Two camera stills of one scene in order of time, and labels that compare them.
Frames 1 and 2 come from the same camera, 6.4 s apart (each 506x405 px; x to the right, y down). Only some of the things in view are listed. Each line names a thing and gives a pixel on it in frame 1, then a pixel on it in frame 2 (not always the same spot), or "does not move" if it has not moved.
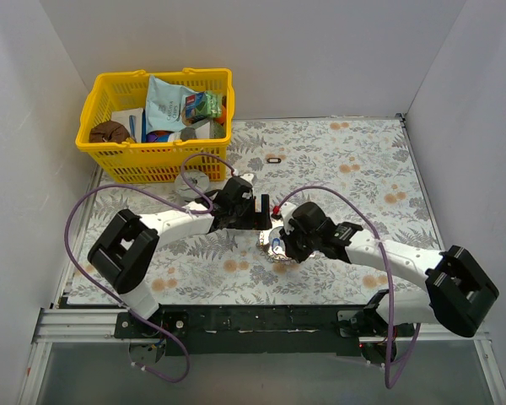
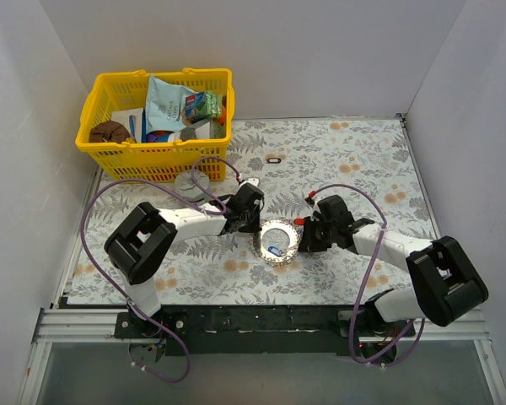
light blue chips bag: [164, 105] does not move
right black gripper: [290, 238] -> [313, 235]
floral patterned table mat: [359, 168] does not move
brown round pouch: [108, 132] does not move
